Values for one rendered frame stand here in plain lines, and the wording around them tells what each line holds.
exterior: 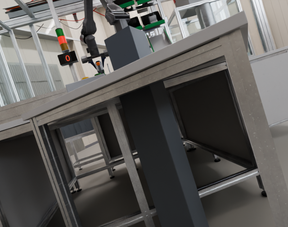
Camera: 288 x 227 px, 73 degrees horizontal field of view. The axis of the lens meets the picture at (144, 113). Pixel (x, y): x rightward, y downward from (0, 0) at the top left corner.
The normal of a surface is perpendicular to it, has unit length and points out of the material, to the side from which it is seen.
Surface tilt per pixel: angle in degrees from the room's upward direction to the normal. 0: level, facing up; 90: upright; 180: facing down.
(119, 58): 90
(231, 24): 90
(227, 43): 90
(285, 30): 90
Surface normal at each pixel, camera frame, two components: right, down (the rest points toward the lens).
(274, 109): 0.12, 0.00
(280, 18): -0.46, 0.18
